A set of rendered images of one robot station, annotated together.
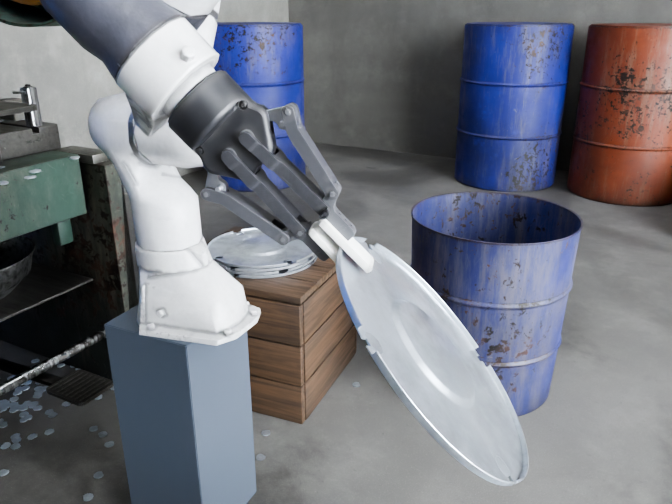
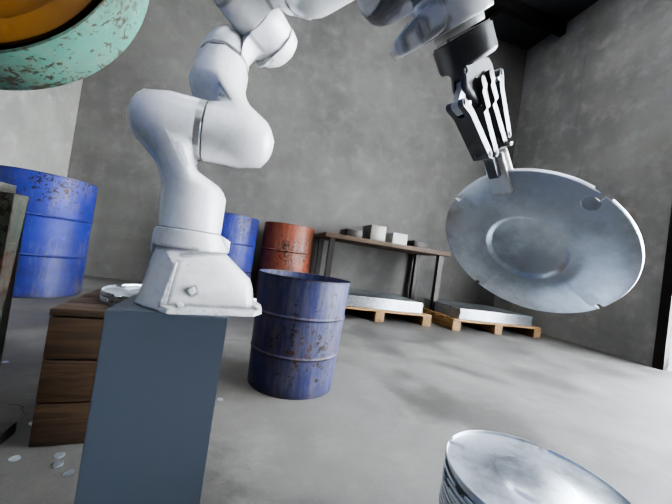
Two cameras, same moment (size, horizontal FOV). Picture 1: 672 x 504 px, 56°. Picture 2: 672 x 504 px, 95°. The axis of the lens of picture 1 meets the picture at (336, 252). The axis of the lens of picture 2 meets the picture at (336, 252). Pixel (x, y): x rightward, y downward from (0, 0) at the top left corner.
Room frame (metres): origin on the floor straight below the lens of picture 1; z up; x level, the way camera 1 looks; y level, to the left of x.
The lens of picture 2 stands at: (0.40, 0.50, 0.58)
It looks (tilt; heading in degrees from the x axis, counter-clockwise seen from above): 1 degrees up; 316
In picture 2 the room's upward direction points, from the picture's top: 8 degrees clockwise
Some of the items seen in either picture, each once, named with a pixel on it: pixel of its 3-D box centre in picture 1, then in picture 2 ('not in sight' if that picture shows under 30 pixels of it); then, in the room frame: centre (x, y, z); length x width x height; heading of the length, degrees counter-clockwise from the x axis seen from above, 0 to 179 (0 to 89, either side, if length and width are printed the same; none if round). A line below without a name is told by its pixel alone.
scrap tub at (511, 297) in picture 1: (486, 300); (297, 327); (1.51, -0.40, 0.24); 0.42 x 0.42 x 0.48
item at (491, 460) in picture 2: not in sight; (534, 480); (0.52, -0.16, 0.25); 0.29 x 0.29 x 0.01
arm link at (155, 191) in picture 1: (145, 168); (178, 162); (1.04, 0.32, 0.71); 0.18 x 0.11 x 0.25; 63
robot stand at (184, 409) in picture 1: (187, 416); (160, 422); (1.02, 0.29, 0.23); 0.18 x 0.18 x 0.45; 65
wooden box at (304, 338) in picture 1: (265, 315); (145, 353); (1.54, 0.19, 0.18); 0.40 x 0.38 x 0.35; 67
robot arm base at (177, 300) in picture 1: (192, 281); (207, 269); (1.00, 0.25, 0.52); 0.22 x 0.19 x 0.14; 65
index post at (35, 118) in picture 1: (31, 105); not in sight; (1.49, 0.71, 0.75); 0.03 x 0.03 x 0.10; 61
